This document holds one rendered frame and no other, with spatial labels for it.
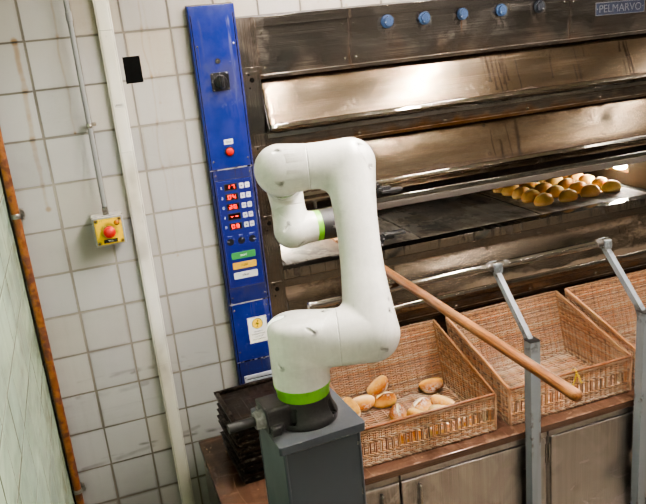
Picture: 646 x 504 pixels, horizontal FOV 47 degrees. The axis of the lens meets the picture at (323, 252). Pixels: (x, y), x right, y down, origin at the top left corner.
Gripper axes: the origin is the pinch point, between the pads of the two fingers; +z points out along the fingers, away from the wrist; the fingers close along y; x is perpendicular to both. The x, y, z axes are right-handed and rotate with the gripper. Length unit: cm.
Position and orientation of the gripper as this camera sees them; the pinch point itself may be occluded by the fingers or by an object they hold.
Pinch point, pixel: (399, 210)
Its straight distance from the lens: 228.4
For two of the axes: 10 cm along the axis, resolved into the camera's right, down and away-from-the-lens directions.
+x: 3.3, 2.5, -9.1
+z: 9.4, -1.8, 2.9
